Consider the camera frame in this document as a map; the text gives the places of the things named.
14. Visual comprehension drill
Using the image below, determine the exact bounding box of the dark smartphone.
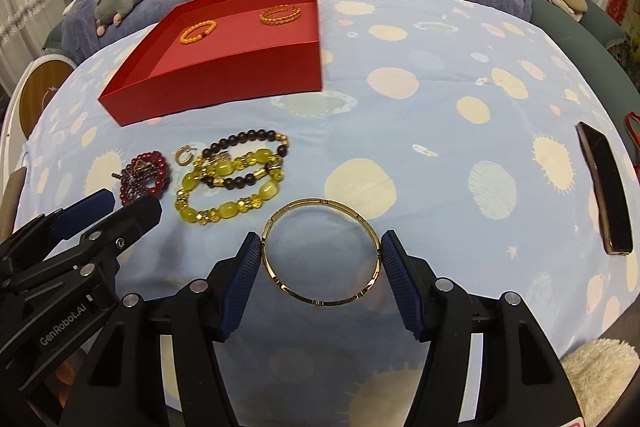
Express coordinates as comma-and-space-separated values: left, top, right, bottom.
575, 121, 632, 256

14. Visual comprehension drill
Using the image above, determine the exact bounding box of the garnet bead bow bracelet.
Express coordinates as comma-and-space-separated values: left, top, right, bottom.
113, 161, 161, 208

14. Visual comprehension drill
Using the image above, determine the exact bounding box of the gold chain cuff bracelet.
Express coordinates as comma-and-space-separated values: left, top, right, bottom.
258, 5, 301, 28

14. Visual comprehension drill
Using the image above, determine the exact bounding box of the brown cardboard tag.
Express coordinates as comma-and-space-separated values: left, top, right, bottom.
0, 167, 26, 233

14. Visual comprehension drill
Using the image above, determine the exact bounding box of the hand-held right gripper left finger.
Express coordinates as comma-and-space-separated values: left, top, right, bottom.
65, 232, 263, 427

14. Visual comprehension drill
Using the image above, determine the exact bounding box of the light blue spotted bed sheet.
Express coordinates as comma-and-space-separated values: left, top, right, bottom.
22, 0, 640, 427

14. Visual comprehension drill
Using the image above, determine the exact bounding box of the dark red bead bracelet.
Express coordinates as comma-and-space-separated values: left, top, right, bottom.
127, 150, 174, 200

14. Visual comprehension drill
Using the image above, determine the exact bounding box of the white round wooden-top side table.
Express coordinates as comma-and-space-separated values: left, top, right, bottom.
0, 49, 76, 168

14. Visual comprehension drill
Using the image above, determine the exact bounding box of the red strap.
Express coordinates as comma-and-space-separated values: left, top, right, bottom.
622, 111, 640, 148

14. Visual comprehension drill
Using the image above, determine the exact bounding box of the white fluffy cushion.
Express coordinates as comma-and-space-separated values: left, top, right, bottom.
560, 338, 640, 427

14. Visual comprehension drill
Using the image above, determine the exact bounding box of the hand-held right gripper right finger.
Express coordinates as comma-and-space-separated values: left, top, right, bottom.
380, 229, 586, 427

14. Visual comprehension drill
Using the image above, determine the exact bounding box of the orange bead bracelet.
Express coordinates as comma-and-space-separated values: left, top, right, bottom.
180, 21, 219, 45

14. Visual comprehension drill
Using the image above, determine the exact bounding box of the red cardboard box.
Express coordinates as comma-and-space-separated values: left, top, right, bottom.
97, 0, 325, 128

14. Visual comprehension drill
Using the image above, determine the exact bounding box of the gold bangle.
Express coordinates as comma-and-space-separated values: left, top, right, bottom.
261, 197, 382, 308

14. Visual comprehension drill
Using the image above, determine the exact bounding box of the dark brown bead bracelet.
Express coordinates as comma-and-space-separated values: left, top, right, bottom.
201, 130, 291, 190

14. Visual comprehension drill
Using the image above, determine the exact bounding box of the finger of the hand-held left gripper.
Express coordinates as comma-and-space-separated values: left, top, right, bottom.
0, 196, 164, 308
0, 188, 117, 277

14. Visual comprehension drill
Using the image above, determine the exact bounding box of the yellow bead bracelet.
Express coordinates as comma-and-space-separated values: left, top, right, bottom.
174, 148, 285, 227

